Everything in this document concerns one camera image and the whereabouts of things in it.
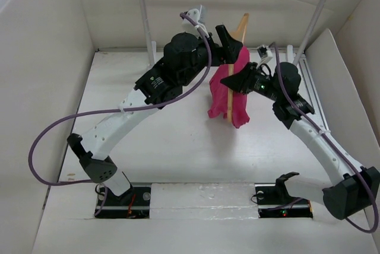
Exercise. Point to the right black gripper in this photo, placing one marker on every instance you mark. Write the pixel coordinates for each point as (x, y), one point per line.
(240, 79)

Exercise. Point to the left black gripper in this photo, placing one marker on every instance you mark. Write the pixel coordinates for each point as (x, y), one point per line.
(226, 54)

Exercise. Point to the wooden clothes hanger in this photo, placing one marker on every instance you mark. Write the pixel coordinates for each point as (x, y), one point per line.
(238, 34)

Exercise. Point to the pink trousers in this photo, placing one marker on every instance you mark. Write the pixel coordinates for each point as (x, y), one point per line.
(219, 98)

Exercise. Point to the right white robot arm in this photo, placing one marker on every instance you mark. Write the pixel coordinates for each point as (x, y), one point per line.
(352, 186)

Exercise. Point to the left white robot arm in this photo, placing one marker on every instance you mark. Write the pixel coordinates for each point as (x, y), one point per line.
(184, 57)

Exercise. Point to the white foam block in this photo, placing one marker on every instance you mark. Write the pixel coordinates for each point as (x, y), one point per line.
(203, 201)

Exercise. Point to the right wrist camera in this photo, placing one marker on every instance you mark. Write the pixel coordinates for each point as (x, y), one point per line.
(265, 54)

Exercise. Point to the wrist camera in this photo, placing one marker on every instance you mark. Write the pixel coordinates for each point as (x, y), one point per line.
(265, 54)
(197, 14)

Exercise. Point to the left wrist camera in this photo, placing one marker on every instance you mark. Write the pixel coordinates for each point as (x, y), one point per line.
(197, 14)

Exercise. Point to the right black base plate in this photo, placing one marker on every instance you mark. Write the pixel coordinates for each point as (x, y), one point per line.
(273, 202)

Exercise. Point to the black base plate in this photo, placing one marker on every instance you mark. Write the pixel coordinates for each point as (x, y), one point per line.
(273, 202)
(137, 206)

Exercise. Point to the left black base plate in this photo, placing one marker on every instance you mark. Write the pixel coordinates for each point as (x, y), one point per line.
(137, 206)

